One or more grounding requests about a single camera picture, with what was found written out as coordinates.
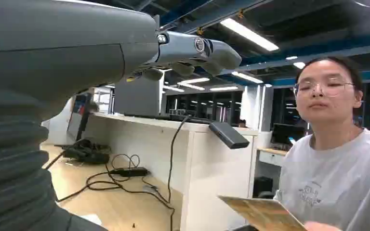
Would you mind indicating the person's hand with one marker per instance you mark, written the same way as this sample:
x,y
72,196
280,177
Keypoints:
x,y
320,227

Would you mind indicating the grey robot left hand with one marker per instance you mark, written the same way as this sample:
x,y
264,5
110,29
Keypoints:
x,y
60,41

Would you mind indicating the tan wooden card board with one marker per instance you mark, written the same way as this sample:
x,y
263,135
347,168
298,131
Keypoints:
x,y
264,212

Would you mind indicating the person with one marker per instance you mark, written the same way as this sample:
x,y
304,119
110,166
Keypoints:
x,y
331,178

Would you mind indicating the black chair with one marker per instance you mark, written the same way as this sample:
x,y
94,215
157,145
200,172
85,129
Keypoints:
x,y
262,187

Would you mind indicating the roll-up banner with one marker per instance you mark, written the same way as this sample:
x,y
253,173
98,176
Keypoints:
x,y
78,114

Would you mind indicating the wooden-top white desk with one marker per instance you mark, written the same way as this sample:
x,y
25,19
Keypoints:
x,y
271,156

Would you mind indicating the grey-backed monitor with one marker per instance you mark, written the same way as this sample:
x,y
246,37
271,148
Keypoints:
x,y
137,95

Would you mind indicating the black monitor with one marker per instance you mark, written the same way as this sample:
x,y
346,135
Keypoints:
x,y
285,135

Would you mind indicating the white partition counter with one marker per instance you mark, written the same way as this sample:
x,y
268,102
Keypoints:
x,y
210,172

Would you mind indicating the black power brick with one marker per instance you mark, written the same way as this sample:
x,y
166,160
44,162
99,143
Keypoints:
x,y
229,135

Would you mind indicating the ribbed grey left arm sleeve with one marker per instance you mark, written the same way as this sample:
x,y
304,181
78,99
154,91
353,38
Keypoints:
x,y
9,165

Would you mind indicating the white pillar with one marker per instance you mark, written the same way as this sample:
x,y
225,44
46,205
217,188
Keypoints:
x,y
255,106

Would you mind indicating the ceiling light strip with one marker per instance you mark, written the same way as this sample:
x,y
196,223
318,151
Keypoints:
x,y
247,77
223,88
193,80

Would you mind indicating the clear-rimmed eyeglasses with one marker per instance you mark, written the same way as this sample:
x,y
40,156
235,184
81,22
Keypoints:
x,y
323,87

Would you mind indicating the black power adapter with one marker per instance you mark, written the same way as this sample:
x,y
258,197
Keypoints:
x,y
129,172

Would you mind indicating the long ceiling light panel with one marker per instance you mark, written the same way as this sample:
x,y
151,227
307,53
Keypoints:
x,y
248,34

